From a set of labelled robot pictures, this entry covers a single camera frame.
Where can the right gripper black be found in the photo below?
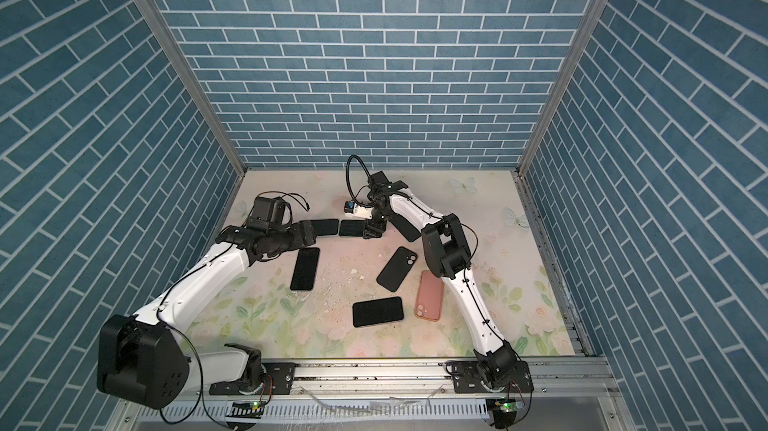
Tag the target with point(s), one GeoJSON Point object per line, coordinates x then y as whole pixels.
{"type": "Point", "coordinates": [372, 230]}

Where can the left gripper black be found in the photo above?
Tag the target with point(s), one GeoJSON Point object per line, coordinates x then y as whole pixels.
{"type": "Point", "coordinates": [299, 239]}

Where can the blue phone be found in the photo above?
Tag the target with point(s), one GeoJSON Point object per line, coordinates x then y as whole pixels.
{"type": "Point", "coordinates": [325, 227]}

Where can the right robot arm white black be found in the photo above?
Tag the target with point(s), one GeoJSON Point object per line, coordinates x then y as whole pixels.
{"type": "Point", "coordinates": [448, 256]}

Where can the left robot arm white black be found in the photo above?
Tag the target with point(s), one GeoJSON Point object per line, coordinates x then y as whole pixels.
{"type": "Point", "coordinates": [140, 356]}

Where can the black phone upper centre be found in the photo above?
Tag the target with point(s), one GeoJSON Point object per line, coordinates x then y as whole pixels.
{"type": "Point", "coordinates": [352, 228]}

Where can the black phone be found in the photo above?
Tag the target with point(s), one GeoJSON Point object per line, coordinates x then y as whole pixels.
{"type": "Point", "coordinates": [352, 228]}
{"type": "Point", "coordinates": [378, 311]}
{"type": "Point", "coordinates": [305, 269]}

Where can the black phone case upper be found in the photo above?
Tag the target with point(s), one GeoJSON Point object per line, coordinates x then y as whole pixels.
{"type": "Point", "coordinates": [406, 229]}

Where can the black phone case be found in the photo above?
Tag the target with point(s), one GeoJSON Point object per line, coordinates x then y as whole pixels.
{"type": "Point", "coordinates": [397, 268]}
{"type": "Point", "coordinates": [406, 229]}

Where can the black phone left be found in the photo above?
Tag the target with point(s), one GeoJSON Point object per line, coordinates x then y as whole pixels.
{"type": "Point", "coordinates": [305, 269]}

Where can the black phone case middle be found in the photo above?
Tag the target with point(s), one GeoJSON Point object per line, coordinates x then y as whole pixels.
{"type": "Point", "coordinates": [397, 268]}

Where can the black phone lower centre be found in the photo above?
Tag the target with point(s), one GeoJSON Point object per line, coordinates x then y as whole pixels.
{"type": "Point", "coordinates": [378, 311]}

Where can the pink phone case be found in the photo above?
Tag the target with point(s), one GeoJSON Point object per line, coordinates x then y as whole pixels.
{"type": "Point", "coordinates": [429, 297]}

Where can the left controller board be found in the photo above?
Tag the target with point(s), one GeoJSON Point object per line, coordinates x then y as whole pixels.
{"type": "Point", "coordinates": [246, 410]}

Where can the controller board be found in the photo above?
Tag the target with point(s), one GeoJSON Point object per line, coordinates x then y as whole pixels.
{"type": "Point", "coordinates": [503, 413]}
{"type": "Point", "coordinates": [246, 410]}

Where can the right controller board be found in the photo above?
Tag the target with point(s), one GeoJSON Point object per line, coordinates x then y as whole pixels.
{"type": "Point", "coordinates": [503, 413]}

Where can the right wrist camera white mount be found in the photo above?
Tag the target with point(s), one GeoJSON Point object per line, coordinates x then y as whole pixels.
{"type": "Point", "coordinates": [355, 211]}

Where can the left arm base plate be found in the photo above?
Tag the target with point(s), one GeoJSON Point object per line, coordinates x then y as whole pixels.
{"type": "Point", "coordinates": [274, 378]}

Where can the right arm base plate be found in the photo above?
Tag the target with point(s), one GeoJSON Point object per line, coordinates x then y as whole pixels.
{"type": "Point", "coordinates": [466, 378]}

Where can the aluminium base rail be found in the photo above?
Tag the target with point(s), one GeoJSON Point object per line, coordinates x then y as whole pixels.
{"type": "Point", "coordinates": [570, 393]}

